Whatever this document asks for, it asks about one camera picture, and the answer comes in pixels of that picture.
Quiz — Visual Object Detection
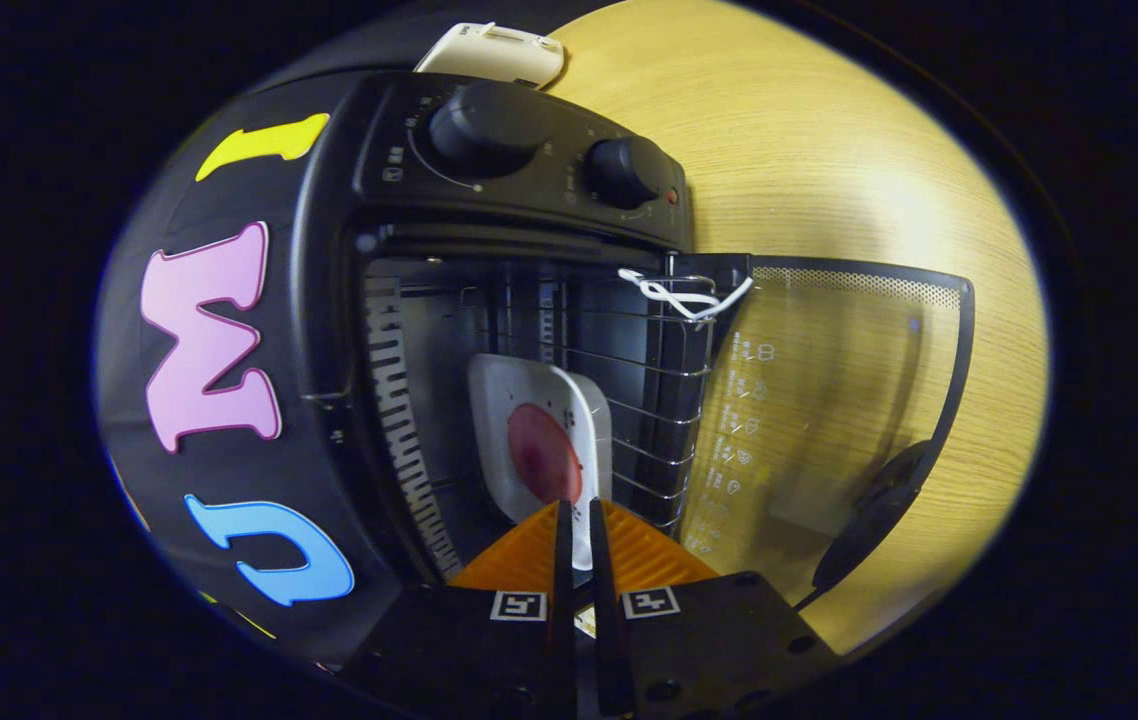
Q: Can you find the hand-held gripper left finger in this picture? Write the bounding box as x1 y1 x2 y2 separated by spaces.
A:
339 500 577 720

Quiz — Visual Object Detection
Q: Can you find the round pink meat slice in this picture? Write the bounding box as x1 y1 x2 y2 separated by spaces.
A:
507 403 584 504

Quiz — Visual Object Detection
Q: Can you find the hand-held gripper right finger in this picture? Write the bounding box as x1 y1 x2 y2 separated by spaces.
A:
589 498 840 720

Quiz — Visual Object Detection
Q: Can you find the white zip tie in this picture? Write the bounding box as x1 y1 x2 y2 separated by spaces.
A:
619 268 755 323

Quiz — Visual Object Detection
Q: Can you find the black toaster oven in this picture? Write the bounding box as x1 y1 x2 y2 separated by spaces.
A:
289 70 977 641

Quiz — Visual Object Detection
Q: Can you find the metal wire oven rack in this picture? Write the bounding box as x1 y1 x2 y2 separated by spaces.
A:
459 275 720 531

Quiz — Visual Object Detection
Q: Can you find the white bread toaster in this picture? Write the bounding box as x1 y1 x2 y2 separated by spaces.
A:
414 22 566 91

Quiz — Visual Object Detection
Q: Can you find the white square plate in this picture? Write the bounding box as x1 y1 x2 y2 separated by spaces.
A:
467 353 614 571

